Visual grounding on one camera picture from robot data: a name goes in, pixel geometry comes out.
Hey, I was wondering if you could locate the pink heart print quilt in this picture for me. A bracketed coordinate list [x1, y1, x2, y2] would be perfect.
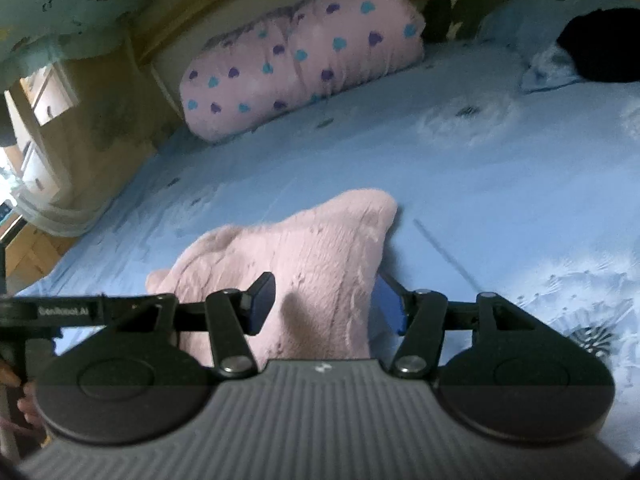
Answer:
[179, 0, 426, 143]

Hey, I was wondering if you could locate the dark brown and white cloth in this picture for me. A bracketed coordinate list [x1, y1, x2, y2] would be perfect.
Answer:
[424, 0, 532, 45]

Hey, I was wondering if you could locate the teal printed cloth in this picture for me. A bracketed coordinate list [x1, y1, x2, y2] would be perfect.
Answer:
[0, 0, 211, 63]

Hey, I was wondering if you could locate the wooden drawer cabinet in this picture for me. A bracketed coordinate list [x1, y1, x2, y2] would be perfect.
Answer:
[0, 62, 76, 191]

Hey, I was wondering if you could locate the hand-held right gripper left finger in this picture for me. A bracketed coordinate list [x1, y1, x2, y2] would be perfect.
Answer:
[107, 271, 277, 380]

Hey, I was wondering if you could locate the black cloth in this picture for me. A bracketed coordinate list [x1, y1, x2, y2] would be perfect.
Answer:
[556, 7, 640, 84]

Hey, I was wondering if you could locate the white sheer net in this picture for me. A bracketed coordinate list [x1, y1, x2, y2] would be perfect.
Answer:
[17, 150, 118, 238]

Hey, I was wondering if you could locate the pink knit cardigan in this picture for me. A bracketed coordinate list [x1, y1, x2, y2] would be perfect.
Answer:
[146, 189, 399, 363]

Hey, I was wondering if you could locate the person's left hand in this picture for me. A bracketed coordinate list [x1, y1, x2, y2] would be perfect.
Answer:
[0, 355, 45, 433]

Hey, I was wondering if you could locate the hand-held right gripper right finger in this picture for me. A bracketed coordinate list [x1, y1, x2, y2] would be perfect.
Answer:
[372, 272, 533, 380]

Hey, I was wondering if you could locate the blue pillow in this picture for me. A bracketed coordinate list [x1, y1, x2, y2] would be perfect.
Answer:
[477, 0, 640, 95]

